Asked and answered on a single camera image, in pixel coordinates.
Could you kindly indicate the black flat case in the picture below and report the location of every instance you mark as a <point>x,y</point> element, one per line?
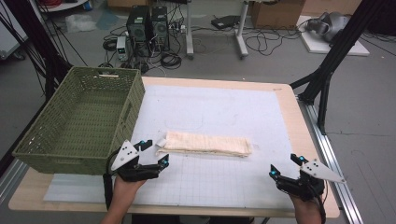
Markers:
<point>224,21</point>

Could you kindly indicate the aluminium rail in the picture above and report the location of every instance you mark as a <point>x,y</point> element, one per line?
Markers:
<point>11,180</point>
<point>336,174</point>

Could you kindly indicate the person's right hand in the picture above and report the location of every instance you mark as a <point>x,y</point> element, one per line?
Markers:
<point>306,208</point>

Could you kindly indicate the large cardboard box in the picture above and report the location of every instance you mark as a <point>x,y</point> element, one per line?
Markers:
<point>277,14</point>

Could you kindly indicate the white floor board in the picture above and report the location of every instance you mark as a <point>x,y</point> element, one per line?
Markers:
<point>317,46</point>

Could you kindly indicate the white gridded mat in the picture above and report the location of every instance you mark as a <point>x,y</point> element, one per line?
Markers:
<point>211,109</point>

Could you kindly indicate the grey power supply unit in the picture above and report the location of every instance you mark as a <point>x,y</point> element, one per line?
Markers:
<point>122,48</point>

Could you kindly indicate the white power strip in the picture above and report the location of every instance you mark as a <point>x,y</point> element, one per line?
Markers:
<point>177,28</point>

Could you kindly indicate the cream towel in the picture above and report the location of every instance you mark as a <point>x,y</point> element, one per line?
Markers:
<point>205,143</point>

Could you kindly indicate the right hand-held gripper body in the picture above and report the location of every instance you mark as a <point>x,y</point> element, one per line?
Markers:
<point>320,172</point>

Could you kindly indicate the green woven basket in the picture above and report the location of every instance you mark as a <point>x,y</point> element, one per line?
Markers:
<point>84,124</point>

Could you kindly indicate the black computer tower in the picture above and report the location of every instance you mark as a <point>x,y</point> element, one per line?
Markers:
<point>138,29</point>
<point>160,28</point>

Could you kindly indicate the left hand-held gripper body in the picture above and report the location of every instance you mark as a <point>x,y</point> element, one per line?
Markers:
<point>124,154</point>

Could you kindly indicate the clear plastic bag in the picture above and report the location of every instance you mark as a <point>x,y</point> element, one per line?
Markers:
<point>80,23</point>

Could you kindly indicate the black metal stand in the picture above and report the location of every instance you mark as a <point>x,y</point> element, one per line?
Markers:
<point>339,46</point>
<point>34,40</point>

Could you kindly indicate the grey helmet-shaped device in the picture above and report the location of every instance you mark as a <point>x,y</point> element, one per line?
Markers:
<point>331,26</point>

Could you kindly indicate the person's left hand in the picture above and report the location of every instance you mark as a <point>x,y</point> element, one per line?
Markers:
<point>124,191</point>

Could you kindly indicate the flat cardboard box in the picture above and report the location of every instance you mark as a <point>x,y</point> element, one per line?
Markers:
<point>129,3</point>

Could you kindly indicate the white desk leg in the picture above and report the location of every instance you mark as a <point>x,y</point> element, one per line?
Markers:
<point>189,31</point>
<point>241,34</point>

